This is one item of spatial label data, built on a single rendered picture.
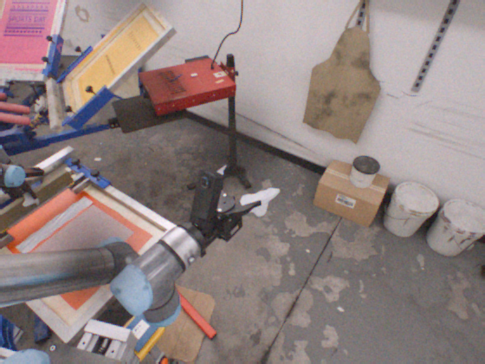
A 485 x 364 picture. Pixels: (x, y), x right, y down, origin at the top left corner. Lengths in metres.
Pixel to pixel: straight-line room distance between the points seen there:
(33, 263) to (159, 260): 0.19
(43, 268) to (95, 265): 0.09
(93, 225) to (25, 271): 1.08
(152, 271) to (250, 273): 1.90
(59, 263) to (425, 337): 2.30
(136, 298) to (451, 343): 2.30
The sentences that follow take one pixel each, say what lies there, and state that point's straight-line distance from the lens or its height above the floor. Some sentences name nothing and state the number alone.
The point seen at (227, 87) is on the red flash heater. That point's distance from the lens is 2.17.
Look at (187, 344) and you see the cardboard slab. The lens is 2.25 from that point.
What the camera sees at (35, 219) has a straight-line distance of 1.80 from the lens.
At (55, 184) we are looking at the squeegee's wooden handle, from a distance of 1.67.
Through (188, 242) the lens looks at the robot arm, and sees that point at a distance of 0.56.
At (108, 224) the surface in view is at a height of 0.95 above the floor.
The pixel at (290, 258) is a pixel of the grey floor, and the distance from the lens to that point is 2.50.
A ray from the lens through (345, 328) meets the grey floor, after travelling 2.37.
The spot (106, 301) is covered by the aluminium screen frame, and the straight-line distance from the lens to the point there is 1.36.
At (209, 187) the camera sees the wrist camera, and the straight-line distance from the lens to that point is 0.56.
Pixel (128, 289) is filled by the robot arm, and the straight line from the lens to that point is 0.54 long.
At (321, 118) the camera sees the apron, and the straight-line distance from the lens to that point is 2.69.
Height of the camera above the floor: 2.16
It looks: 46 degrees down
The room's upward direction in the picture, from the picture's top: straight up
